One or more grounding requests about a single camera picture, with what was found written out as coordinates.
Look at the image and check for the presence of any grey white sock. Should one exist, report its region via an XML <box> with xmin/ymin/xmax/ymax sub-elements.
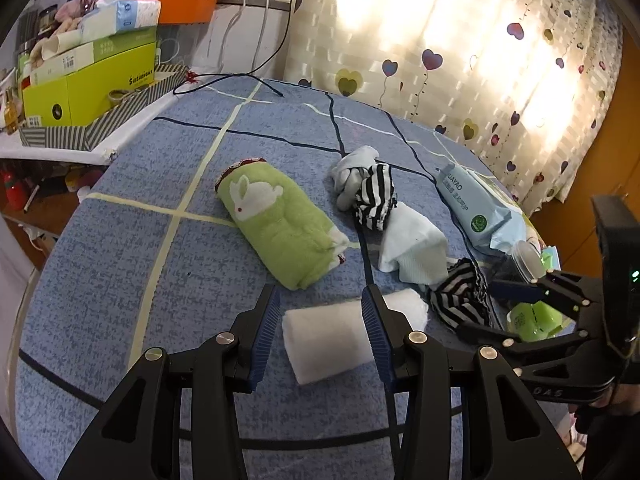
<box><xmin>330</xmin><ymin>146</ymin><xmax>379</xmax><ymax>211</ymax></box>

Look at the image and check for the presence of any white side table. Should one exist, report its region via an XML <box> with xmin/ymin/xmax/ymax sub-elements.
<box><xmin>0</xmin><ymin>95</ymin><xmax>166</xmax><ymax>167</ymax></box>

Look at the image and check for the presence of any white green flat box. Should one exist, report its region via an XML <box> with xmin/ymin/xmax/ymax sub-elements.
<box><xmin>30</xmin><ymin>25</ymin><xmax>158</xmax><ymax>86</ymax></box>

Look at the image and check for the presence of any heart print curtain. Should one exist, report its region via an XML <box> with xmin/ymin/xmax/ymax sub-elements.
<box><xmin>285</xmin><ymin>0</ymin><xmax>626</xmax><ymax>216</ymax></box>

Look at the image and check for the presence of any dark jar with clear lid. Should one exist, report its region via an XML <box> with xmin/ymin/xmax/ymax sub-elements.
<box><xmin>492</xmin><ymin>240</ymin><xmax>548</xmax><ymax>297</ymax></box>

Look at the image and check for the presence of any wooden wardrobe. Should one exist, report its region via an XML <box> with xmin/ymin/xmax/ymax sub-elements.
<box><xmin>530</xmin><ymin>25</ymin><xmax>640</xmax><ymax>281</ymax></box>

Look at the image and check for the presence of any orange tray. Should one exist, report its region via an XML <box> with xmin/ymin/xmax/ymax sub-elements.
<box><xmin>122</xmin><ymin>0</ymin><xmax>218</xmax><ymax>25</ymax></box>

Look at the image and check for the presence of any black cable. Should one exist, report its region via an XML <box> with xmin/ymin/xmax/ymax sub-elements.
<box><xmin>172</xmin><ymin>2</ymin><xmax>296</xmax><ymax>98</ymax></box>

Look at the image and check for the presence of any green rabbit print towel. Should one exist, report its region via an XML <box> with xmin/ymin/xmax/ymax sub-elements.
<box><xmin>215</xmin><ymin>157</ymin><xmax>349</xmax><ymax>291</ymax></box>

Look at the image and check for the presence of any white cable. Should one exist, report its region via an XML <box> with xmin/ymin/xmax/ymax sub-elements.
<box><xmin>220</xmin><ymin>0</ymin><xmax>273</xmax><ymax>73</ymax></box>

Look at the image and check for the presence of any striped cardboard box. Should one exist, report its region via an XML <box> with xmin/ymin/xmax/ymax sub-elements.
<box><xmin>19</xmin><ymin>62</ymin><xmax>191</xmax><ymax>152</ymax></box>

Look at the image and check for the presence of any white blue tissue pack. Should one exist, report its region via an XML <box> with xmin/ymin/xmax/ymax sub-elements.
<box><xmin>80</xmin><ymin>0</ymin><xmax>162</xmax><ymax>43</ymax></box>

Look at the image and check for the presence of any white folded cloth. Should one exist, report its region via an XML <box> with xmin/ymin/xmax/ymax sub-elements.
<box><xmin>378</xmin><ymin>203</ymin><xmax>449</xmax><ymax>284</ymax></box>

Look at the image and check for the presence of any green plastic jar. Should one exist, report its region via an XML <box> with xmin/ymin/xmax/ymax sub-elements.
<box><xmin>506</xmin><ymin>301</ymin><xmax>568</xmax><ymax>342</ymax></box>

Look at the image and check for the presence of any pale blue wet wipes packet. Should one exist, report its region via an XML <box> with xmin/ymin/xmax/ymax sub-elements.
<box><xmin>435</xmin><ymin>162</ymin><xmax>533</xmax><ymax>256</ymax></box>

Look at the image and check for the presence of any yellow-green cardboard box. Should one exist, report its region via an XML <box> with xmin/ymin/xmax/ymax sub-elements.
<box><xmin>22</xmin><ymin>42</ymin><xmax>158</xmax><ymax>127</ymax></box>

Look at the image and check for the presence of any glass mug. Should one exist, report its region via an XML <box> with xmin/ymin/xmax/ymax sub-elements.
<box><xmin>157</xmin><ymin>37</ymin><xmax>182</xmax><ymax>68</ymax></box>

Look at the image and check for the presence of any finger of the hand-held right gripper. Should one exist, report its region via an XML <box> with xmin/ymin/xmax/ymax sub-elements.
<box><xmin>456</xmin><ymin>320</ymin><xmax>597</xmax><ymax>367</ymax></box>
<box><xmin>487</xmin><ymin>270</ymin><xmax>602</xmax><ymax>322</ymax></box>

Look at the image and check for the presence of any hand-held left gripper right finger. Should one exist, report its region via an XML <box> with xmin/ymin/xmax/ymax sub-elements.
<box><xmin>361</xmin><ymin>285</ymin><xmax>583</xmax><ymax>480</ymax></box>

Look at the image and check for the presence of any red bottle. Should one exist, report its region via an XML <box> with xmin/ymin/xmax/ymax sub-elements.
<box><xmin>2</xmin><ymin>170</ymin><xmax>27</xmax><ymax>211</ymax></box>

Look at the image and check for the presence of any dark storage jar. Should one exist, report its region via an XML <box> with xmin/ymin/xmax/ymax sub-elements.
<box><xmin>37</xmin><ymin>4</ymin><xmax>59</xmax><ymax>36</ymax></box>

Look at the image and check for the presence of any blue checked bedsheet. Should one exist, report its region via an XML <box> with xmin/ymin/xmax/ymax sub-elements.
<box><xmin>15</xmin><ymin>77</ymin><xmax>576</xmax><ymax>480</ymax></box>

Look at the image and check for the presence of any white towel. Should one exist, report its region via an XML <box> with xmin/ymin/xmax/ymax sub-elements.
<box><xmin>281</xmin><ymin>287</ymin><xmax>430</xmax><ymax>386</ymax></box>

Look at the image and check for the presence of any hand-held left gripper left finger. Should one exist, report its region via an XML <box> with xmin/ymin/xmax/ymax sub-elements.
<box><xmin>57</xmin><ymin>283</ymin><xmax>282</xmax><ymax>480</ymax></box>

